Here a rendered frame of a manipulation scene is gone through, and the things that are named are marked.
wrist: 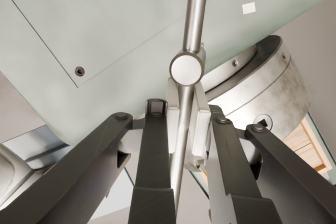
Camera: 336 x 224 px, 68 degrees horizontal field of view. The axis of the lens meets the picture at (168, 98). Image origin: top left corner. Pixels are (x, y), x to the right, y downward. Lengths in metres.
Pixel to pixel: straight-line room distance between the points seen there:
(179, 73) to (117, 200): 0.97
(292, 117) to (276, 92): 0.05
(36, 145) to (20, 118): 0.94
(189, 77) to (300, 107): 0.34
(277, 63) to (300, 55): 1.36
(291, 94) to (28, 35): 0.41
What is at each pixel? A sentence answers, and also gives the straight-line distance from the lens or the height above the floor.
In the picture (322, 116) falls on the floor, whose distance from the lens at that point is 1.97.
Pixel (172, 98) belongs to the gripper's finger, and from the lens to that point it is 0.16.
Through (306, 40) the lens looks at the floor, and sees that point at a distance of 1.80.
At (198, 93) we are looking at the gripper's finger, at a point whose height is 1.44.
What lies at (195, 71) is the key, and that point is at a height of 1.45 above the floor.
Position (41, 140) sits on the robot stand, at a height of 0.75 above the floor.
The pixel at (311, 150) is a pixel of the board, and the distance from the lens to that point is 0.91.
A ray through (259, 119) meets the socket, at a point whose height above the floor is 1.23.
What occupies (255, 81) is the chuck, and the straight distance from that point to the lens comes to 0.40.
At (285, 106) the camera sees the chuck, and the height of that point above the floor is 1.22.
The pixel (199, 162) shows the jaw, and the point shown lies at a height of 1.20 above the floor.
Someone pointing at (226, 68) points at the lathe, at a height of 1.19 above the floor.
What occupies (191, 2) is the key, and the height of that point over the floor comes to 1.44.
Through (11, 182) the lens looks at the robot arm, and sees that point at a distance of 0.87.
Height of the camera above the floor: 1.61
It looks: 75 degrees down
